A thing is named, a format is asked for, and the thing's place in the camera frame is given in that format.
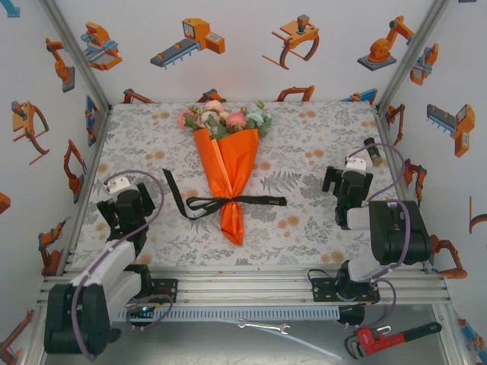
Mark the peach fake rose stem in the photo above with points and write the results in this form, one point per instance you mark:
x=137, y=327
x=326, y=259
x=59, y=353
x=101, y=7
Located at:
x=215, y=105

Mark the orange wrapping paper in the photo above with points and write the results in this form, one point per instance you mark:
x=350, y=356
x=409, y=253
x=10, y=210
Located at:
x=228, y=171

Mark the silver open-end spanner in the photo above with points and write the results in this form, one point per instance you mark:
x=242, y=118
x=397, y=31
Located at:
x=262, y=326

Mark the small black controller board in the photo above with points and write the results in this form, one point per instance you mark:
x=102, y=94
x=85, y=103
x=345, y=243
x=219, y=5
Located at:
x=142, y=309

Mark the coral pink fake rose stem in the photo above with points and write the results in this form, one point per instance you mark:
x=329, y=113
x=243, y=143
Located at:
x=236, y=118

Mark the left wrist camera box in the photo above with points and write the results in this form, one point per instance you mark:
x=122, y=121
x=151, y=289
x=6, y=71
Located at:
x=118, y=185

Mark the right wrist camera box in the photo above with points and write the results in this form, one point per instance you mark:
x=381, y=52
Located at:
x=355, y=164

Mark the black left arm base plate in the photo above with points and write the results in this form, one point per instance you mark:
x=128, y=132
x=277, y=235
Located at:
x=167, y=291

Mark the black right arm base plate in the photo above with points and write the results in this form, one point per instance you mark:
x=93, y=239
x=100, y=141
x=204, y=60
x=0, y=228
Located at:
x=323, y=291

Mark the small jar with black cap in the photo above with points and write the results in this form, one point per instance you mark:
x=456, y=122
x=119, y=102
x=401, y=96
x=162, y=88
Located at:
x=374, y=152

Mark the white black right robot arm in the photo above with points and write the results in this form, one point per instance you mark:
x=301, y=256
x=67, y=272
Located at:
x=388, y=228

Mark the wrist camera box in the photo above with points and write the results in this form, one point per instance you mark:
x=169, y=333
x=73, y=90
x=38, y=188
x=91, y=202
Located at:
x=355, y=164
x=118, y=185

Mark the red pipe wrench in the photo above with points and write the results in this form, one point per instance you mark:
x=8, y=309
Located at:
x=395, y=337

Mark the black printed ribbon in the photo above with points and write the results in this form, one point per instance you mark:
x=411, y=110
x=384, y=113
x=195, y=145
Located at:
x=262, y=200

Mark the floral printed tablecloth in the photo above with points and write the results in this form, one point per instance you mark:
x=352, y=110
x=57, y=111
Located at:
x=304, y=243

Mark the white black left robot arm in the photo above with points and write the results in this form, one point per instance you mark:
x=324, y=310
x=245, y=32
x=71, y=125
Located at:
x=110, y=262

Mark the aluminium grooved base rails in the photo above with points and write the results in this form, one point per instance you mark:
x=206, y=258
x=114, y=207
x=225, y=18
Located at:
x=247, y=294

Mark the mint fake rose stem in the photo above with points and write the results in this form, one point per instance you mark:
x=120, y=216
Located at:
x=258, y=114

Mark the aluminium frame post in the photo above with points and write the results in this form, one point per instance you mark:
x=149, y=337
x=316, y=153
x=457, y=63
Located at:
x=412, y=53
x=77, y=53

